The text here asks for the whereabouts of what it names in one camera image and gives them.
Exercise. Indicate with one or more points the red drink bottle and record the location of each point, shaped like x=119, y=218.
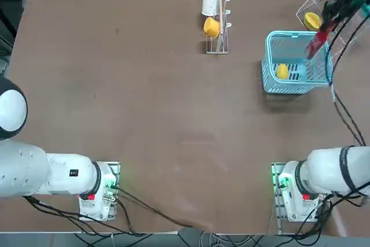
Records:
x=318, y=40

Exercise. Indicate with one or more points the yellow lemon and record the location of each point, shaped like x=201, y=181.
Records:
x=282, y=71

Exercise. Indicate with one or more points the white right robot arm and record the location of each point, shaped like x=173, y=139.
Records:
x=323, y=171

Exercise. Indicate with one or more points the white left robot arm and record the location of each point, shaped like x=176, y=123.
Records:
x=26, y=169

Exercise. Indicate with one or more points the clear acrylic rack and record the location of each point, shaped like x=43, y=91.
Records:
x=310, y=5

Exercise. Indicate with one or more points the yellow green star fruit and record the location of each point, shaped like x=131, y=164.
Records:
x=312, y=21

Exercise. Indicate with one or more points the blue plastic basket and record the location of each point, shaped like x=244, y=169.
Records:
x=289, y=86

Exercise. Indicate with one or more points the white plastic cup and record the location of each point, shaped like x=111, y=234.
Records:
x=209, y=2

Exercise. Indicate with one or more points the yellow plastic cup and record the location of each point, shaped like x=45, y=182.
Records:
x=211, y=27

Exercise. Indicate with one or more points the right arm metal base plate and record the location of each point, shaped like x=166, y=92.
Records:
x=276, y=171

